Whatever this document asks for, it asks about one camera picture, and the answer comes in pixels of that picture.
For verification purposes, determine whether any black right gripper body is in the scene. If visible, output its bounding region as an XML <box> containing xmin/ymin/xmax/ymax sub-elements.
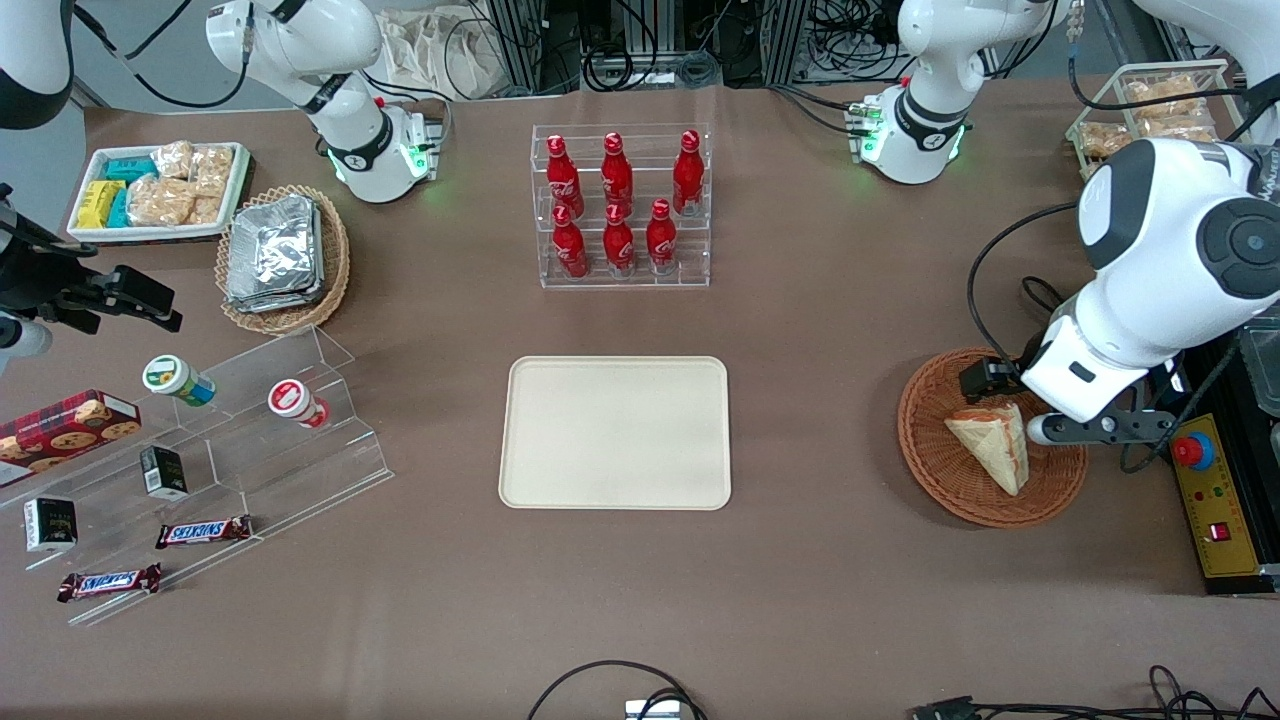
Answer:
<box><xmin>0</xmin><ymin>238</ymin><xmax>87</xmax><ymax>320</ymax></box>

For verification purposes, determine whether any triangular sandwich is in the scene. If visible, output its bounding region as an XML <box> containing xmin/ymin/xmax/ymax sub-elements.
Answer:
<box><xmin>945</xmin><ymin>400</ymin><xmax>1031</xmax><ymax>498</ymax></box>

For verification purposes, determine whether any white snack tray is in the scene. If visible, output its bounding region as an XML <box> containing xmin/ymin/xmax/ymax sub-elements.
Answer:
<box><xmin>67</xmin><ymin>142</ymin><xmax>252</xmax><ymax>245</ymax></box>

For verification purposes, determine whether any brown wicker basket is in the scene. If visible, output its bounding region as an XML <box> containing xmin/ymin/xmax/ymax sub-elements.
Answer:
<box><xmin>897</xmin><ymin>346</ymin><xmax>1089</xmax><ymax>529</ymax></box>

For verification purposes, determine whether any light wicker basket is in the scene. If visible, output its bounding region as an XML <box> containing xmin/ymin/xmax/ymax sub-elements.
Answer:
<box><xmin>215</xmin><ymin>184</ymin><xmax>352</xmax><ymax>336</ymax></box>

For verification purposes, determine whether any beige plastic tray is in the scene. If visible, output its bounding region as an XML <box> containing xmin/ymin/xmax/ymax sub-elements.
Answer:
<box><xmin>498</xmin><ymin>355</ymin><xmax>733</xmax><ymax>512</ymax></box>

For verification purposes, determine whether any green lid yogurt cup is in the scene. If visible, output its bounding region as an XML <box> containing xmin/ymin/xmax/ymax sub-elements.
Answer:
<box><xmin>142</xmin><ymin>354</ymin><xmax>217</xmax><ymax>408</ymax></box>

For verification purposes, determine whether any yellow snack pack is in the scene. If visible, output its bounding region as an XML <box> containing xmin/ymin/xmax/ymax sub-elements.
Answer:
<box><xmin>76</xmin><ymin>180</ymin><xmax>127</xmax><ymax>230</ymax></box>

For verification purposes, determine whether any red tartan cookie box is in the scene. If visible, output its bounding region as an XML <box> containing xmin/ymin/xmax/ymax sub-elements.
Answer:
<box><xmin>0</xmin><ymin>389</ymin><xmax>143</xmax><ymax>490</ymax></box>

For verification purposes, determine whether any foil-wrapped pack stack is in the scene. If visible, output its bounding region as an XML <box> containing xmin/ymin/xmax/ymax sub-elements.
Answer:
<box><xmin>225</xmin><ymin>194</ymin><xmax>327</xmax><ymax>314</ymax></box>

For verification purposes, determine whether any small black carton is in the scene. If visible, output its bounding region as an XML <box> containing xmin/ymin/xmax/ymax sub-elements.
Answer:
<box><xmin>139</xmin><ymin>445</ymin><xmax>190</xmax><ymax>502</ymax></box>
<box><xmin>23</xmin><ymin>497</ymin><xmax>79</xmax><ymax>554</ymax></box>

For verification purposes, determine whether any red lid yogurt cup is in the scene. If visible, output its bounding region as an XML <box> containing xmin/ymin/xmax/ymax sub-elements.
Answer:
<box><xmin>267</xmin><ymin>378</ymin><xmax>332</xmax><ymax>430</ymax></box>

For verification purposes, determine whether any clear plastic container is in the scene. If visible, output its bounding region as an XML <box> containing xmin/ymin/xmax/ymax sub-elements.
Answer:
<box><xmin>1238</xmin><ymin>316</ymin><xmax>1280</xmax><ymax>417</ymax></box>

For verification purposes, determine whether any yellow emergency stop box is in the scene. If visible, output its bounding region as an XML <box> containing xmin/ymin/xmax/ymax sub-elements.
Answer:
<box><xmin>1170</xmin><ymin>413</ymin><xmax>1264</xmax><ymax>582</ymax></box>

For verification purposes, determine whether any clear acrylic step stand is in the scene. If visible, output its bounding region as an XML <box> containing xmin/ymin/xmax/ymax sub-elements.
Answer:
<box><xmin>0</xmin><ymin>325</ymin><xmax>395</xmax><ymax>628</ymax></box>

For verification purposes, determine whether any bagged pastry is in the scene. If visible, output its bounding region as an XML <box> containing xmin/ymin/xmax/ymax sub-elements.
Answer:
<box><xmin>1078</xmin><ymin>120</ymin><xmax>1137</xmax><ymax>160</ymax></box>
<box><xmin>1125</xmin><ymin>74</ymin><xmax>1207</xmax><ymax>110</ymax></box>
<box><xmin>1140</xmin><ymin>108</ymin><xmax>1217</xmax><ymax>142</ymax></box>

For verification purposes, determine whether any Snickers chocolate bar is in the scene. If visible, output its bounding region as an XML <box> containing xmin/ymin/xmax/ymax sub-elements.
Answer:
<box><xmin>57</xmin><ymin>563</ymin><xmax>163</xmax><ymax>604</ymax></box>
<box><xmin>155</xmin><ymin>515</ymin><xmax>254</xmax><ymax>551</ymax></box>

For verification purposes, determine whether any red cola bottle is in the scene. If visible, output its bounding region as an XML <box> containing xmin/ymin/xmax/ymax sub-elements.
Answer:
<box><xmin>603</xmin><ymin>203</ymin><xmax>636</xmax><ymax>277</ymax></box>
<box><xmin>546</xmin><ymin>135</ymin><xmax>585</xmax><ymax>219</ymax></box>
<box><xmin>672</xmin><ymin>130</ymin><xmax>705</xmax><ymax>217</ymax></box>
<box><xmin>646</xmin><ymin>198</ymin><xmax>678</xmax><ymax>276</ymax></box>
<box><xmin>552</xmin><ymin>205</ymin><xmax>589</xmax><ymax>279</ymax></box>
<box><xmin>601</xmin><ymin>132</ymin><xmax>635</xmax><ymax>216</ymax></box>

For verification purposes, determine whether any clear acrylic bottle rack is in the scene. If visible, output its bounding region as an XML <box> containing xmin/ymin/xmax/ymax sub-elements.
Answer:
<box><xmin>531</xmin><ymin>123</ymin><xmax>712</xmax><ymax>290</ymax></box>

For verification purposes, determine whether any beige cloth bag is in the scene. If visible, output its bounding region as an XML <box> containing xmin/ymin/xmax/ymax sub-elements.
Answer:
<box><xmin>375</xmin><ymin>8</ymin><xmax>503</xmax><ymax>102</ymax></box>

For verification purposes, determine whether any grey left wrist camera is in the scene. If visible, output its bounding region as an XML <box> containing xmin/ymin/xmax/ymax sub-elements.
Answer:
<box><xmin>1028</xmin><ymin>408</ymin><xmax>1173</xmax><ymax>447</ymax></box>

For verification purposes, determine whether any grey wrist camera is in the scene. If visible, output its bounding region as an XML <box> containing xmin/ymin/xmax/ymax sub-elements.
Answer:
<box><xmin>0</xmin><ymin>315</ymin><xmax>53</xmax><ymax>377</ymax></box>
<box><xmin>1028</xmin><ymin>408</ymin><xmax>1173</xmax><ymax>447</ymax></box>

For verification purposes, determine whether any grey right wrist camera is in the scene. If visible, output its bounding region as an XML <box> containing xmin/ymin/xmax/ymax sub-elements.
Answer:
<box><xmin>0</xmin><ymin>315</ymin><xmax>53</xmax><ymax>377</ymax></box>

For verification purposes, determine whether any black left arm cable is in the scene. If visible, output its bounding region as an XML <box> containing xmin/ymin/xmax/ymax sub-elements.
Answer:
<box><xmin>965</xmin><ymin>200</ymin><xmax>1083</xmax><ymax>363</ymax></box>

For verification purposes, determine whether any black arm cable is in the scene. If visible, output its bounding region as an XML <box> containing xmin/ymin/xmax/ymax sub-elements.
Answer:
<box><xmin>965</xmin><ymin>200</ymin><xmax>1083</xmax><ymax>363</ymax></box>
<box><xmin>72</xmin><ymin>0</ymin><xmax>253</xmax><ymax>111</ymax></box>

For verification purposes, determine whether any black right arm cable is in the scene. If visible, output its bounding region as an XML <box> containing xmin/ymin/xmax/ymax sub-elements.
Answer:
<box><xmin>72</xmin><ymin>0</ymin><xmax>253</xmax><ymax>111</ymax></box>

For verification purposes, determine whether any cream wire basket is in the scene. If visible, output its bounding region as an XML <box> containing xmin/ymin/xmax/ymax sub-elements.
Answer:
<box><xmin>1065</xmin><ymin>60</ymin><xmax>1257</xmax><ymax>184</ymax></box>

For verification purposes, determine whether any black base cable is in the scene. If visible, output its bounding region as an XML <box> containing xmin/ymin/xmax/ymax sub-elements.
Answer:
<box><xmin>362</xmin><ymin>68</ymin><xmax>454</xmax><ymax>151</ymax></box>
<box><xmin>768</xmin><ymin>82</ymin><xmax>873</xmax><ymax>137</ymax></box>

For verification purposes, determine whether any thin black cable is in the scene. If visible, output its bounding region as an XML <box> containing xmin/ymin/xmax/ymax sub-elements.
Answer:
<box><xmin>970</xmin><ymin>664</ymin><xmax>1280</xmax><ymax>720</ymax></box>

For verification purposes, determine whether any aluminium frame post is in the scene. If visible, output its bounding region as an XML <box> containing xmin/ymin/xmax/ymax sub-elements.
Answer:
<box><xmin>485</xmin><ymin>0</ymin><xmax>547</xmax><ymax>97</ymax></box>
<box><xmin>768</xmin><ymin>0</ymin><xmax>813</xmax><ymax>87</ymax></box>

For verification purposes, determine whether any black cable bundle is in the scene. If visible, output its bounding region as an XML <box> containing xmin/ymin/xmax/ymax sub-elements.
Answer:
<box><xmin>580</xmin><ymin>0</ymin><xmax>723</xmax><ymax>93</ymax></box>

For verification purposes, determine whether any black looped cable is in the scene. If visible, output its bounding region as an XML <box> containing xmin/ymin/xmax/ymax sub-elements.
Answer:
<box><xmin>527</xmin><ymin>660</ymin><xmax>707</xmax><ymax>720</ymax></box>

